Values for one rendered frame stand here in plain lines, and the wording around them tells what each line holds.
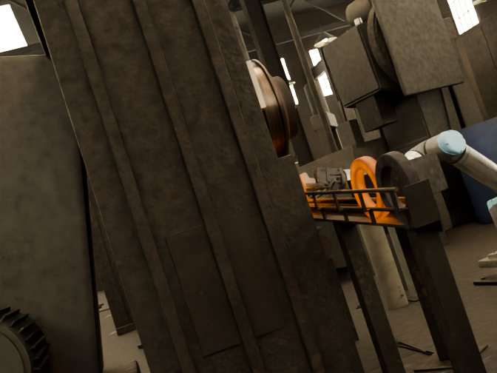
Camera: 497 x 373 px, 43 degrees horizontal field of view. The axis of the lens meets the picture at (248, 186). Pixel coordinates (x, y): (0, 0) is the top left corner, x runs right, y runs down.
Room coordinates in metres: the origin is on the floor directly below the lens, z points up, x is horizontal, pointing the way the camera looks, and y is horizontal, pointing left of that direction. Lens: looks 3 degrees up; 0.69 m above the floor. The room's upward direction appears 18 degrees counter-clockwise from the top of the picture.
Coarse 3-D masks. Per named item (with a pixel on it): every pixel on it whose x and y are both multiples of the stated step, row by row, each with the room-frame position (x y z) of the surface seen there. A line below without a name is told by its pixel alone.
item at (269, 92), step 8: (256, 64) 2.63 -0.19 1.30; (256, 72) 2.58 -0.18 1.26; (264, 72) 2.57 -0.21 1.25; (264, 80) 2.55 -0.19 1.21; (264, 88) 2.53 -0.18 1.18; (272, 88) 2.54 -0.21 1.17; (264, 96) 2.52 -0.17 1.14; (272, 96) 2.53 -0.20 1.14; (272, 104) 2.53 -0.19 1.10; (280, 104) 2.53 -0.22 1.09; (272, 112) 2.53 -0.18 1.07; (280, 112) 2.54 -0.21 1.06; (272, 120) 2.53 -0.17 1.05; (280, 120) 2.54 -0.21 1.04; (272, 128) 2.54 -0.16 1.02; (280, 128) 2.56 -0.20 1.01; (280, 136) 2.57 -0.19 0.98; (280, 144) 2.60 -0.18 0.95; (280, 152) 2.64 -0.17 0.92
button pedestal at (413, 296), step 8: (392, 232) 3.57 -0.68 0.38; (392, 240) 3.60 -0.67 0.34; (400, 248) 3.53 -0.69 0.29; (400, 256) 3.56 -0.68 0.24; (400, 264) 3.60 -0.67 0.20; (408, 272) 3.53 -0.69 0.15; (408, 280) 3.57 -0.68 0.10; (408, 288) 3.60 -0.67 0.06; (408, 296) 3.64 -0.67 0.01; (416, 296) 3.53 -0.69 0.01
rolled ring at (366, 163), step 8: (360, 160) 1.83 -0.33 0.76; (368, 160) 1.82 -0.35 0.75; (352, 168) 1.90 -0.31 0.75; (360, 168) 1.85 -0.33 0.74; (368, 168) 1.80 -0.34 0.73; (352, 176) 1.92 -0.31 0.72; (360, 176) 1.91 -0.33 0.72; (352, 184) 1.94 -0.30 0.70; (360, 184) 1.92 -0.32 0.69; (376, 192) 1.80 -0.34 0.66; (368, 200) 1.92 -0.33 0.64; (376, 200) 1.82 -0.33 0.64; (368, 216) 1.90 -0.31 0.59; (376, 216) 1.85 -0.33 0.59; (384, 216) 1.85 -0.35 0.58
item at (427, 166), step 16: (416, 160) 2.16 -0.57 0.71; (432, 160) 2.24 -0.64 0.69; (368, 176) 2.24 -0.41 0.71; (432, 176) 2.21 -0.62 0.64; (400, 192) 2.18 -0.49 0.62; (400, 240) 2.30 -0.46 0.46; (416, 272) 2.29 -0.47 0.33; (416, 288) 2.30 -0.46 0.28; (432, 320) 2.29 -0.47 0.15; (432, 336) 2.30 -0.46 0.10; (480, 352) 2.26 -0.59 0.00; (416, 368) 2.31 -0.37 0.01; (432, 368) 2.26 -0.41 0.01; (448, 368) 2.21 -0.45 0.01
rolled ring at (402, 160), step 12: (384, 156) 1.67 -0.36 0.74; (396, 156) 1.63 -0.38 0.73; (384, 168) 1.70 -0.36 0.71; (396, 168) 1.63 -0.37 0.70; (408, 168) 1.60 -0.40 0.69; (384, 180) 1.74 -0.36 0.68; (408, 180) 1.59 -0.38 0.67; (420, 180) 1.60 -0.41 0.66; (384, 192) 1.74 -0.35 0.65; (396, 216) 1.71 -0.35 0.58; (408, 216) 1.65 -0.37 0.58
